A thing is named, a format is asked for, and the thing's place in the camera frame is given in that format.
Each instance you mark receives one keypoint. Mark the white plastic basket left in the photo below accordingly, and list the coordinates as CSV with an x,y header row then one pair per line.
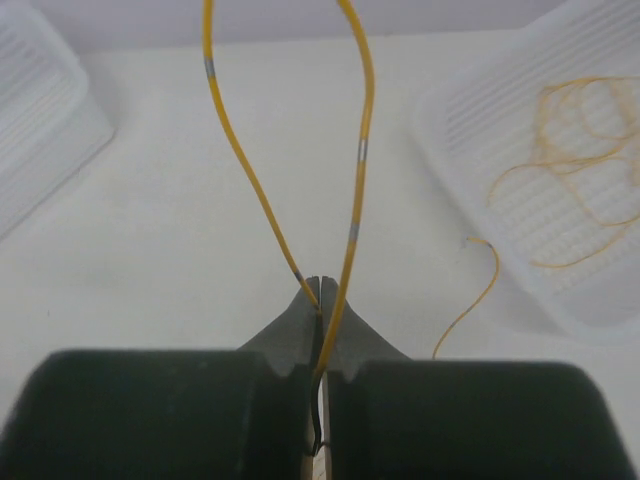
x,y
51,123

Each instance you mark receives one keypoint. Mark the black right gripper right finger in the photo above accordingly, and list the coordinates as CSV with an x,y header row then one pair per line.
x,y
387,416

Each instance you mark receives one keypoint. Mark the white plastic basket right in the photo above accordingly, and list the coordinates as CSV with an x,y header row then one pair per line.
x,y
538,146

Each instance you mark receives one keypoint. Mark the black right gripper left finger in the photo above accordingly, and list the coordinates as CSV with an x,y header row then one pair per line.
x,y
247,413

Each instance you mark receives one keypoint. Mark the white plastic basket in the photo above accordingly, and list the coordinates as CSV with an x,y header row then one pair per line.
x,y
538,146
51,123

